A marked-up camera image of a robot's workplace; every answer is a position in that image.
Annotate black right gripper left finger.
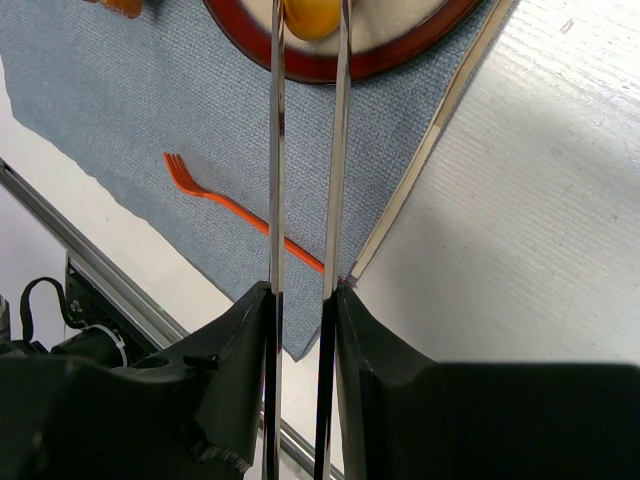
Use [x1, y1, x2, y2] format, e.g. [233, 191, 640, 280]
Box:
[1, 282, 269, 479]

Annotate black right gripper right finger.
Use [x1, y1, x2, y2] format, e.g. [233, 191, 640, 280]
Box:
[337, 286, 639, 479]

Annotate metal tongs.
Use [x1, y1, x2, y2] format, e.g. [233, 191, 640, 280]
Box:
[262, 1, 352, 479]

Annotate orange striped bread roll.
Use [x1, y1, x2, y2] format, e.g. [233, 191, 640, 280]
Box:
[283, 0, 341, 41]

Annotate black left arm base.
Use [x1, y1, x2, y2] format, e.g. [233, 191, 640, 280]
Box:
[1, 261, 158, 369]

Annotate blue cloth placemat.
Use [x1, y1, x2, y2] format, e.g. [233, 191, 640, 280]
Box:
[0, 0, 516, 362]

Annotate red rimmed round plate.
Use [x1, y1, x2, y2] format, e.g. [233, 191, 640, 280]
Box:
[204, 0, 488, 84]

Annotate aluminium table frame rail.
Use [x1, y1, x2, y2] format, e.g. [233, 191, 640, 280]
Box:
[1, 166, 314, 473]

